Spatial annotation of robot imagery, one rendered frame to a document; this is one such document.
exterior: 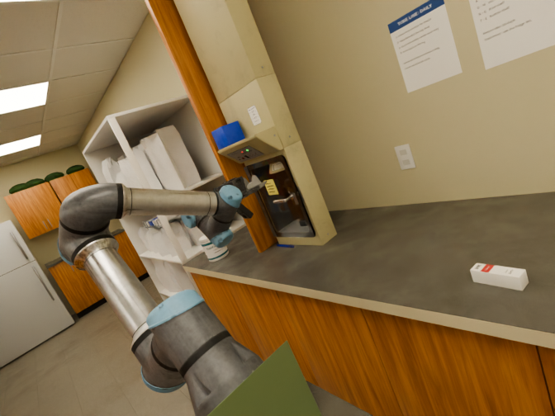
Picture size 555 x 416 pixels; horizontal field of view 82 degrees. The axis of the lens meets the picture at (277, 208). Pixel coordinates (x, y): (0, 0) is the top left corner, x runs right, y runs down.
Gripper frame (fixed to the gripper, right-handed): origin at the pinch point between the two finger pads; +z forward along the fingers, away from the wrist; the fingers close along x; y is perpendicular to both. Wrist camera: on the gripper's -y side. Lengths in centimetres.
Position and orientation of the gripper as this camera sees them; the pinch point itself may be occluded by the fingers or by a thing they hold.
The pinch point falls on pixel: (260, 185)
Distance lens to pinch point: 132.4
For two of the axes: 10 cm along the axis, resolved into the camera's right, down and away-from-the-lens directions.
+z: 6.9, -4.4, 5.8
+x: -6.2, 0.7, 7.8
